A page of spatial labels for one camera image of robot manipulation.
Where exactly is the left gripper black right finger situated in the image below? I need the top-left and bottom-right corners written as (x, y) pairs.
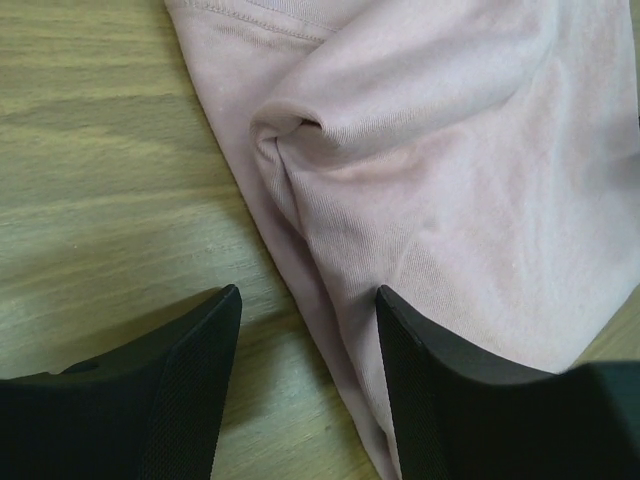
top-left (376, 286), bottom-right (639, 479)

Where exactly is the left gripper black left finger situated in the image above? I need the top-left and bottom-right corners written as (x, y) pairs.
top-left (1, 285), bottom-right (242, 480)

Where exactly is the dusty pink mario t-shirt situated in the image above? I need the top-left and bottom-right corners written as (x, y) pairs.
top-left (167, 1), bottom-right (639, 479)

